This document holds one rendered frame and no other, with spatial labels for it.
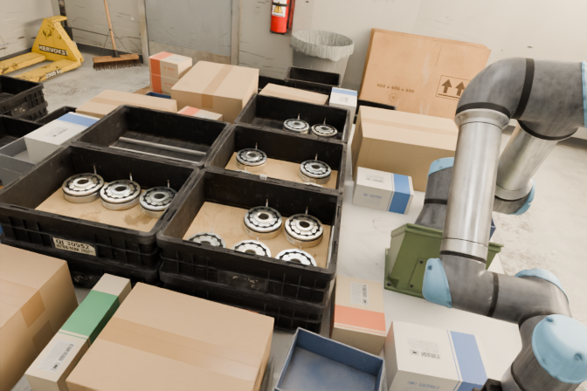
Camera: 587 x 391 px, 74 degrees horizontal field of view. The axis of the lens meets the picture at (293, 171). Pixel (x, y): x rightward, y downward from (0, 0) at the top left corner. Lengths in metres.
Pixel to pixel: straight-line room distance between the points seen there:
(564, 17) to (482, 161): 3.51
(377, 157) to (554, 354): 1.01
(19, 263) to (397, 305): 0.91
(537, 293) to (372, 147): 0.90
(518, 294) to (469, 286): 0.07
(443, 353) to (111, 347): 0.67
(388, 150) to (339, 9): 2.63
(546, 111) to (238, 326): 0.70
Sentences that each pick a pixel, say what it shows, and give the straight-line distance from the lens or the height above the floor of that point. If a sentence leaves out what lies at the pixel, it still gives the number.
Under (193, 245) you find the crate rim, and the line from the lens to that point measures 0.88.
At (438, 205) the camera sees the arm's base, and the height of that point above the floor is 0.93.
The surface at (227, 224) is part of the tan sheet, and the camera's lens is 1.08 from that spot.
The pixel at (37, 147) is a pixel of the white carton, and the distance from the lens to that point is 1.43.
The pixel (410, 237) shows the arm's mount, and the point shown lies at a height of 0.90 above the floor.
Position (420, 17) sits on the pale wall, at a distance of 3.98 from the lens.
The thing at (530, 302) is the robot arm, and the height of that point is 1.08.
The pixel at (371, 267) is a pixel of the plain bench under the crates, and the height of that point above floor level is 0.70.
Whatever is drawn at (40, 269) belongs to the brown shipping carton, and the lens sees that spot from 1.01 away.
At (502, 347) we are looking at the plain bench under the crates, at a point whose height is 0.70.
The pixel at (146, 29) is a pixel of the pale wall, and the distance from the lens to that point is 4.66.
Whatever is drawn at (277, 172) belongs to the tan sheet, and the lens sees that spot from 1.30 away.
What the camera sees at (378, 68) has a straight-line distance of 3.87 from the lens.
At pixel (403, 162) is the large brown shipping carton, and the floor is 0.82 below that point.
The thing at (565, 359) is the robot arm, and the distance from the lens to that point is 0.66.
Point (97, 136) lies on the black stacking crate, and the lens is 1.39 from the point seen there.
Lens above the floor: 1.54
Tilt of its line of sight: 32 degrees down
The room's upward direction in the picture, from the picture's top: 8 degrees clockwise
